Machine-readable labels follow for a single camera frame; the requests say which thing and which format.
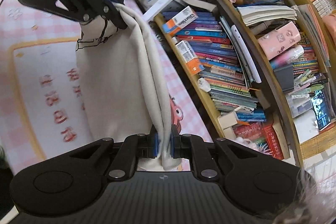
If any white tablet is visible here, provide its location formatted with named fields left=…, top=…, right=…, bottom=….
left=220, top=17, right=263, bottom=84

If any red firework print book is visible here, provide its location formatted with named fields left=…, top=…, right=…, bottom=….
left=232, top=120, right=285, bottom=161

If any pink pouch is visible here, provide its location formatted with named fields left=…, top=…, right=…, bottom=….
left=322, top=14, right=336, bottom=39

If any white charger plug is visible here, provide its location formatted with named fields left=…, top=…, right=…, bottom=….
left=198, top=78, right=212, bottom=92

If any open white book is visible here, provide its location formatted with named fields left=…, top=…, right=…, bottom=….
left=237, top=4, right=298, bottom=27

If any tall orange white box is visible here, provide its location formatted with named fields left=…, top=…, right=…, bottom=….
left=161, top=6, right=199, bottom=36

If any thick paperback book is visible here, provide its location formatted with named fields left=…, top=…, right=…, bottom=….
left=179, top=0, right=218, bottom=12

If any wooden bookshelf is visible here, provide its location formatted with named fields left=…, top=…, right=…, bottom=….
left=154, top=0, right=336, bottom=167

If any low cream box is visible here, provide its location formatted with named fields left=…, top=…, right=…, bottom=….
left=223, top=126, right=237, bottom=139

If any pastel gradient tube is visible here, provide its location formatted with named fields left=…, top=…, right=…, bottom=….
left=269, top=45, right=305, bottom=69

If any dark grey pen box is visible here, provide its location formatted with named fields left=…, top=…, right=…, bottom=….
left=273, top=63, right=295, bottom=93

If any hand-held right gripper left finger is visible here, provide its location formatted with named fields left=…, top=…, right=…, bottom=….
left=63, top=126, right=161, bottom=182

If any row of colourful books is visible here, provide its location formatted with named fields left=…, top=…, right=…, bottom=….
left=161, top=11, right=267, bottom=122

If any pink pencil case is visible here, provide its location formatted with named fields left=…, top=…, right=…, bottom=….
left=257, top=21, right=301, bottom=61

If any long orange white box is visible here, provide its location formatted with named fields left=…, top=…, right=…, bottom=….
left=175, top=40, right=204, bottom=76

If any cream pen holder box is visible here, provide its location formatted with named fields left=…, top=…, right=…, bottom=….
left=217, top=111, right=238, bottom=130

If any cream printed t-shirt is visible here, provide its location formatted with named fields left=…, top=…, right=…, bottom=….
left=75, top=2, right=183, bottom=172

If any bunch of pastel pens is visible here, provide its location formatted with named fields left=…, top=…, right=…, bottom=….
left=290, top=70, right=330, bottom=94

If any pink checked tablecloth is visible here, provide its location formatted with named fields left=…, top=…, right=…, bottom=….
left=0, top=0, right=210, bottom=169

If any woven bamboo mat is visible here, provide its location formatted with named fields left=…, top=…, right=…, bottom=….
left=299, top=132, right=336, bottom=160

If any holographic card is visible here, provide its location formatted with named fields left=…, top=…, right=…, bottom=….
left=310, top=90, right=332, bottom=131

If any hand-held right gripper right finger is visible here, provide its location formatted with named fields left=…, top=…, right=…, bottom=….
left=170, top=126, right=260, bottom=182

